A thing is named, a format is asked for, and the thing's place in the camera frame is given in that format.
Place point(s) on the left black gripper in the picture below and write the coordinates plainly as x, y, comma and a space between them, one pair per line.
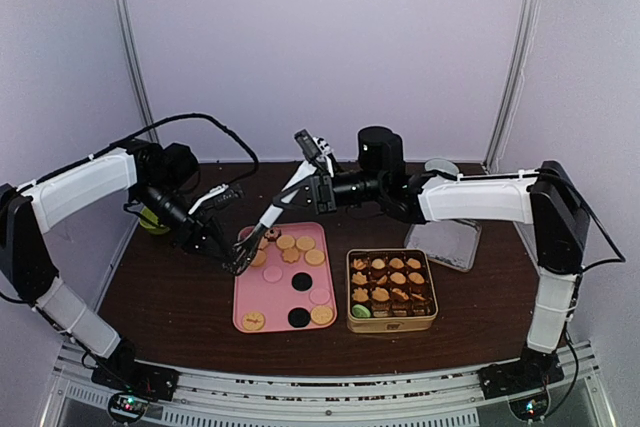
191, 234

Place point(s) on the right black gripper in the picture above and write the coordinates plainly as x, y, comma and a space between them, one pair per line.
314, 194

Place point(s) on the metal serving tongs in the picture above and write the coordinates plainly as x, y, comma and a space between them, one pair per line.
247, 248

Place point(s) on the pink sandwich cookie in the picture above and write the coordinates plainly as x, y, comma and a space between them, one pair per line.
272, 274
320, 296

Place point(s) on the brown leaf cookie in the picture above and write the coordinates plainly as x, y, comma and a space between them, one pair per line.
359, 264

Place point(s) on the leaf cookie second row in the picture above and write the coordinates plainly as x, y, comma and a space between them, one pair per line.
359, 279

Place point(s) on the green sandwich cookie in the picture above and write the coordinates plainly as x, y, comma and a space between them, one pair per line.
360, 311

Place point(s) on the star butter cookie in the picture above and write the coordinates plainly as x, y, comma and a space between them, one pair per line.
400, 295

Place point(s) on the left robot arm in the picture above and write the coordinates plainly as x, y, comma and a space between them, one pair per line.
147, 174

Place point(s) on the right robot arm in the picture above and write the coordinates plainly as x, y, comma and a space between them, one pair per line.
544, 198

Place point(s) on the beige round biscuit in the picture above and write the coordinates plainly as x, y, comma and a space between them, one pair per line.
259, 259
305, 243
285, 242
315, 257

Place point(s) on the beige round biscuit top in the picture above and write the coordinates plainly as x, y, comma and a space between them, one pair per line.
285, 242

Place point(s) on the chocolate sprinkle donut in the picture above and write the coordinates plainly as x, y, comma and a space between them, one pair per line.
273, 234

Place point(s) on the beige round biscuit left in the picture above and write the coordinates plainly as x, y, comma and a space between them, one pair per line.
259, 259

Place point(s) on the green plastic bowl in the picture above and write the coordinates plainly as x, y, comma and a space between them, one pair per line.
151, 223

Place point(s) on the beige leaf cookie under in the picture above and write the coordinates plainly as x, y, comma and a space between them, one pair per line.
291, 255

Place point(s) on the black sandwich cookie upper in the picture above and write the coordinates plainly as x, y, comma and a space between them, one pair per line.
301, 281

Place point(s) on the black sandwich cookie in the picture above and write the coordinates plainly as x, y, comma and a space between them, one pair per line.
299, 317
301, 281

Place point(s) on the pink plastic tray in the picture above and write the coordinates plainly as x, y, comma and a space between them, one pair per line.
253, 293

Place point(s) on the biscuit with pink stick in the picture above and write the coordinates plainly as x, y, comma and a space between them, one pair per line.
253, 321

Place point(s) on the black sandwich cookie lower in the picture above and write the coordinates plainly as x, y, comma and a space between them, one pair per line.
299, 317

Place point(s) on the beige round biscuit corner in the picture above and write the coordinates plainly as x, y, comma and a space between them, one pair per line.
322, 315

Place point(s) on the gold cookie tin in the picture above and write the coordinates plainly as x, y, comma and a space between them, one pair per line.
389, 291

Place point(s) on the pale ceramic bowl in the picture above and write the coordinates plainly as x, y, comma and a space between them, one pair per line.
441, 165

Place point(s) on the silver tin lid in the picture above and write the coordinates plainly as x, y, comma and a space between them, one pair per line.
450, 243

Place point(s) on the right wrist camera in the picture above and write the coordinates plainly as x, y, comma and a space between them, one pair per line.
317, 152

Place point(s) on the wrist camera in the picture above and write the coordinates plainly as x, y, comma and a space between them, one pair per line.
317, 152
218, 196

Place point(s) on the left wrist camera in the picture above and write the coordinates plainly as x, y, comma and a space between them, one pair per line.
218, 196

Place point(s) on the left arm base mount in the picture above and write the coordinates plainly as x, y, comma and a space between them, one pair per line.
137, 391

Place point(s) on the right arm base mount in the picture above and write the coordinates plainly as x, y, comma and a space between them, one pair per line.
526, 387

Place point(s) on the right aluminium frame post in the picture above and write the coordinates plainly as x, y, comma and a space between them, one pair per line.
514, 84

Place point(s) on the aluminium frame post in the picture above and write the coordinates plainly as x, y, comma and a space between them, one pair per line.
133, 66
514, 84

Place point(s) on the left aluminium frame post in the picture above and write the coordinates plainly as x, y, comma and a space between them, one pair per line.
133, 66

